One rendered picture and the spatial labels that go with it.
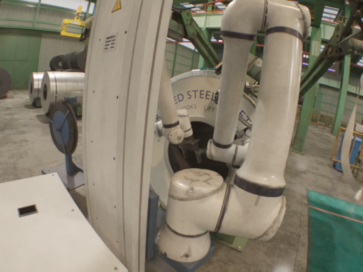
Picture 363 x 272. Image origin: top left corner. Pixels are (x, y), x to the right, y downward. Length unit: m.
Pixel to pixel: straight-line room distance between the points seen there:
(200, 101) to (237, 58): 0.68
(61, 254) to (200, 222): 0.38
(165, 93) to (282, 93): 0.56
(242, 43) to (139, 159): 0.45
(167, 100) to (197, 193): 0.53
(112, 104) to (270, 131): 0.41
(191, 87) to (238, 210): 0.95
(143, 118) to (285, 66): 0.38
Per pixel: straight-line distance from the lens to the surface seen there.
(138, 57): 0.42
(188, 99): 1.30
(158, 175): 1.58
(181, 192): 0.50
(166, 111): 0.91
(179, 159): 1.56
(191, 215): 0.53
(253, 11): 0.60
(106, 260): 0.50
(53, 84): 5.55
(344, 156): 1.00
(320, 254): 2.16
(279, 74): 0.52
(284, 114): 0.50
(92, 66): 0.64
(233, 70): 0.63
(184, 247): 0.62
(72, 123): 2.10
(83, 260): 0.51
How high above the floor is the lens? 1.24
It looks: 15 degrees down
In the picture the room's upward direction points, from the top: 8 degrees clockwise
